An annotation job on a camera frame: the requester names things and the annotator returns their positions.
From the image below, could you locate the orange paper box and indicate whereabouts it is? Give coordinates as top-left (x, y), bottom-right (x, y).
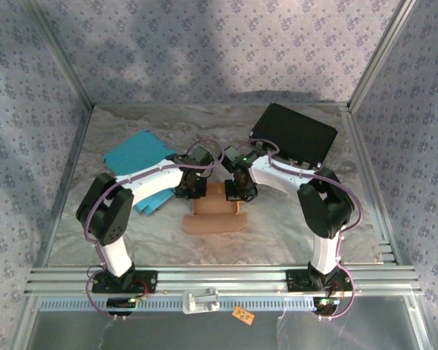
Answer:
top-left (181, 181), bottom-right (250, 236)

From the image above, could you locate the blue paper box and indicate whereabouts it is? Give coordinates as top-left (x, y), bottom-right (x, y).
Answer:
top-left (102, 130), bottom-right (180, 219)

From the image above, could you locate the black hard case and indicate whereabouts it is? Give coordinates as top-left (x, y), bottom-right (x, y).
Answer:
top-left (247, 102), bottom-right (339, 171)

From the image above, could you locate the orange tag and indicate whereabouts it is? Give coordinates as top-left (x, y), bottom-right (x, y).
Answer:
top-left (231, 305), bottom-right (256, 325)

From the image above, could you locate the black left controller board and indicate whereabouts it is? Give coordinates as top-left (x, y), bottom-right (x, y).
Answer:
top-left (106, 297), bottom-right (138, 316)

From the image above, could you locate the black controller board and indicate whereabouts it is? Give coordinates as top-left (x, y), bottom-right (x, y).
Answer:
top-left (311, 296), bottom-right (341, 316)
top-left (106, 297), bottom-right (138, 316)

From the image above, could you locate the black right controller board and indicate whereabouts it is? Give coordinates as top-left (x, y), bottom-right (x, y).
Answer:
top-left (311, 296), bottom-right (341, 316)

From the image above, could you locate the grey metal panel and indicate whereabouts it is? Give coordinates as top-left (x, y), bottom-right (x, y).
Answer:
top-left (25, 295), bottom-right (430, 350)

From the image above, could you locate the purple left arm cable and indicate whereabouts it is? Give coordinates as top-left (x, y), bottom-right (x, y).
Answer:
top-left (83, 139), bottom-right (224, 322)

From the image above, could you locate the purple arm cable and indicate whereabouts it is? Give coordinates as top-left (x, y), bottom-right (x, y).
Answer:
top-left (83, 139), bottom-right (224, 322)
top-left (248, 137), bottom-right (364, 322)

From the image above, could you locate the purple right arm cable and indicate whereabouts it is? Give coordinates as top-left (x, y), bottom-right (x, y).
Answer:
top-left (248, 137), bottom-right (364, 322)

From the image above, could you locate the aluminium table edge rail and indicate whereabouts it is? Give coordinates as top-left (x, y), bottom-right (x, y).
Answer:
top-left (339, 105), bottom-right (402, 266)
top-left (91, 101), bottom-right (351, 109)
top-left (31, 104), bottom-right (96, 271)

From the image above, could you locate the aluminium mounting rail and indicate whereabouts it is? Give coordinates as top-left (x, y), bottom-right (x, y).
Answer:
top-left (23, 265), bottom-right (423, 297)

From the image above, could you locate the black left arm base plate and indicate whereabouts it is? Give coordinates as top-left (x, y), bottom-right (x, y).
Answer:
top-left (91, 270), bottom-right (158, 295)

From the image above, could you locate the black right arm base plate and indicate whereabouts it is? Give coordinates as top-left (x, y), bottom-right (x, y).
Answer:
top-left (286, 268), bottom-right (353, 292)

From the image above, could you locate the white plastic bracket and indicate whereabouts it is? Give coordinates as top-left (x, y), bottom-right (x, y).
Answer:
top-left (181, 287), bottom-right (220, 315)

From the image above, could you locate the grey slotted cable duct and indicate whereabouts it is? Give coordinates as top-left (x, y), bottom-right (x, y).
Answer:
top-left (38, 295), bottom-right (317, 313)

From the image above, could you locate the aluminium frame post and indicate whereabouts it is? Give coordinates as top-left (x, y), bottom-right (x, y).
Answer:
top-left (346, 0), bottom-right (420, 112)
top-left (20, 0), bottom-right (96, 107)

